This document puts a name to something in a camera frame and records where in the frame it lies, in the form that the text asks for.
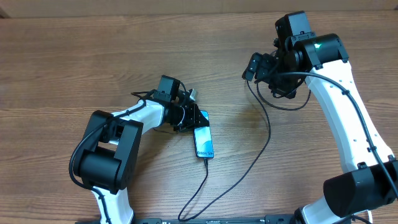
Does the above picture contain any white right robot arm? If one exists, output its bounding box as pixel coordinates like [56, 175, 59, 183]
[243, 11, 397, 223]

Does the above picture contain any black charger cable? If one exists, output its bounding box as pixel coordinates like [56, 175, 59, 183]
[177, 79, 312, 222]

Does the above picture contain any blue smartphone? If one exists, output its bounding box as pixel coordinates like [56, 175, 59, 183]
[193, 126, 215, 159]

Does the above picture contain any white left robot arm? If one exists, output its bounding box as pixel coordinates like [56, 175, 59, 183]
[68, 75, 214, 223]

